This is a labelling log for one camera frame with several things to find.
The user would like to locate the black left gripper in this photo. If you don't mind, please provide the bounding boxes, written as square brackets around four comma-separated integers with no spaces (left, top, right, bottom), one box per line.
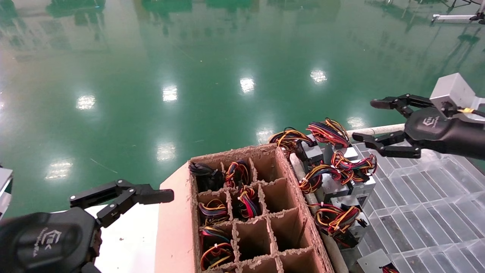
[0,179,175,273]

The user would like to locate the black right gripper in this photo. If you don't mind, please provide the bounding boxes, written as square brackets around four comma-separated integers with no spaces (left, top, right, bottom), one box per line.
[352,94,465,158]

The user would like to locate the power supply with coloured wires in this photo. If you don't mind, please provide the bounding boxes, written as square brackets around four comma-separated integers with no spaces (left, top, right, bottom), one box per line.
[309,203,370,249]
[199,226,235,270]
[332,151,378,207]
[308,119,358,163]
[299,164,351,205]
[269,128,324,171]
[357,249,399,273]
[198,199,230,225]

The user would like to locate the brown cardboard divider box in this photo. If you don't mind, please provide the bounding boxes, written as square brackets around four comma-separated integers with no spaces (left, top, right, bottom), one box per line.
[155,143,336,273]

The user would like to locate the clear plastic compartment tray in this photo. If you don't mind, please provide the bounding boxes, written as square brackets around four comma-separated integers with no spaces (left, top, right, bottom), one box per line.
[349,142,485,273]

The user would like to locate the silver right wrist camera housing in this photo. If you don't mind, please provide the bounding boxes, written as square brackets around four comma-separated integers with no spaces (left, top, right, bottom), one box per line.
[430,73,485,124]

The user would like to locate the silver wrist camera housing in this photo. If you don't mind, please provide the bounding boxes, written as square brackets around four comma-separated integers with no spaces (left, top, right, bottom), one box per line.
[430,73,485,124]
[0,167,14,220]

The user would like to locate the black yellow camera cable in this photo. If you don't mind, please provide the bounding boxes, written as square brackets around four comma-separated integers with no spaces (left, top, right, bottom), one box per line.
[457,107,485,117]

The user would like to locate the power supply with black wires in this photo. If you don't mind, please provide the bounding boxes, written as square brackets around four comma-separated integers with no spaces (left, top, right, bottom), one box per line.
[189,162,225,192]

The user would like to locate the wire bundle in right cell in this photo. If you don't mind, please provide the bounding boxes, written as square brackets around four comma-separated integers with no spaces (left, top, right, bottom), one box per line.
[225,160,251,189]

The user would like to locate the wire bundle in cell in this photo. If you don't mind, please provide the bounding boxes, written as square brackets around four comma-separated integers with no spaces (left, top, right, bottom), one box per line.
[225,160,251,189]
[237,186,262,220]

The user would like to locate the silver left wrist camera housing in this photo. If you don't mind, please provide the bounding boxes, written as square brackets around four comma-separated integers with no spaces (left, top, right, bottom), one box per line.
[0,167,14,220]

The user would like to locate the white metal frame base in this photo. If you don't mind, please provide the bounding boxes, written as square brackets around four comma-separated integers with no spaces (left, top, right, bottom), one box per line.
[432,0,485,25]

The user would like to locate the wire bundle in left cell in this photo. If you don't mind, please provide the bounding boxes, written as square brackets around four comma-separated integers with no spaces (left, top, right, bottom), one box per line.
[237,186,262,220]

